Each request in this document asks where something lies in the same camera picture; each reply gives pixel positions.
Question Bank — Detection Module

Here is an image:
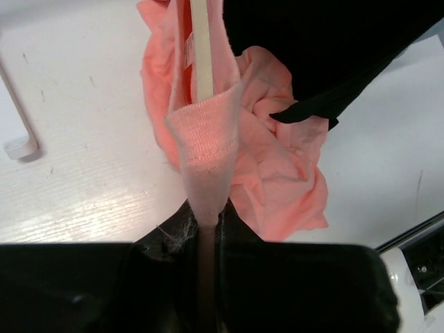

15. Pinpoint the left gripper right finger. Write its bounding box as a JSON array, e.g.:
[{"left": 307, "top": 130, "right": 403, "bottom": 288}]
[{"left": 215, "top": 203, "right": 400, "bottom": 332}]

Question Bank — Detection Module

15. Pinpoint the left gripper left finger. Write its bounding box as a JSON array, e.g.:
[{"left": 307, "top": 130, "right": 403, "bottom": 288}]
[{"left": 1, "top": 203, "right": 196, "bottom": 332}]

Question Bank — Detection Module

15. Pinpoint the salmon pink t shirt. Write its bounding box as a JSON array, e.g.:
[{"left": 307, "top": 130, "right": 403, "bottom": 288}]
[{"left": 137, "top": 1, "right": 329, "bottom": 332}]

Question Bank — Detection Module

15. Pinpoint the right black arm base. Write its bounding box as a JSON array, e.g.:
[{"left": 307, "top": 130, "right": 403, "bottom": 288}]
[{"left": 376, "top": 212, "right": 443, "bottom": 316}]

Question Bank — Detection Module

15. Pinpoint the black t shirt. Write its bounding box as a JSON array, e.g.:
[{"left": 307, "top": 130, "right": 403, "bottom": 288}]
[{"left": 223, "top": 0, "right": 443, "bottom": 126}]

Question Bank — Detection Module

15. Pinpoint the white and silver clothes rack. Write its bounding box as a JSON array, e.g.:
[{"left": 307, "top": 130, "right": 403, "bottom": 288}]
[{"left": 1, "top": 45, "right": 41, "bottom": 163}]

